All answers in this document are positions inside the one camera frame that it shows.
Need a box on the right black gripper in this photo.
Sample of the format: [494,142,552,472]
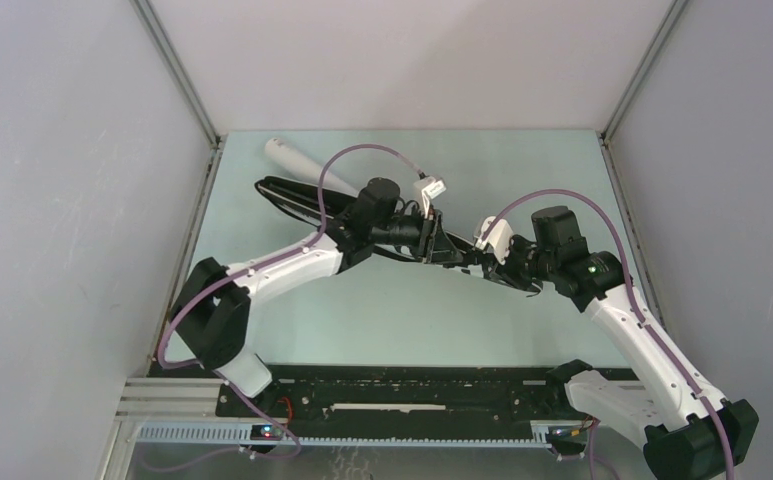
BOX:
[486,231,558,291]

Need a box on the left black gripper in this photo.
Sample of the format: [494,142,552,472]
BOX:
[371,203,462,265]

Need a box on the black racket cover bag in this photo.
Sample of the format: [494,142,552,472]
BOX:
[255,176,542,297]

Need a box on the white shuttlecock tube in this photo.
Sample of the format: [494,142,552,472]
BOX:
[264,137,359,196]

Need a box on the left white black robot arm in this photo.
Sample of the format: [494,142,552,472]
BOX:
[158,177,462,417]

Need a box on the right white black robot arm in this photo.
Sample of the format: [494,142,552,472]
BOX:
[475,206,759,479]

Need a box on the right electronics board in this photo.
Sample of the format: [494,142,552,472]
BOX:
[548,429,588,461]

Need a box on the electronics board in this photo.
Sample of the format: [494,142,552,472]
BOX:
[249,424,286,441]
[548,429,588,461]

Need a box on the left electronics board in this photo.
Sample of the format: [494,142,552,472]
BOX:
[249,424,286,441]

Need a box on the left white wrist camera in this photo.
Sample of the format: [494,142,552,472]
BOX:
[413,176,447,217]

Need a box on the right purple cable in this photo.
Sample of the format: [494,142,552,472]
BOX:
[478,189,738,480]

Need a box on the purple cable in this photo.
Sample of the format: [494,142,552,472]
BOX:
[155,144,427,460]
[478,189,738,480]

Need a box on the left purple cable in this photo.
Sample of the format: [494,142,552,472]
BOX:
[155,144,427,460]

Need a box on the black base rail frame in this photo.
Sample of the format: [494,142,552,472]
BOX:
[116,365,647,457]

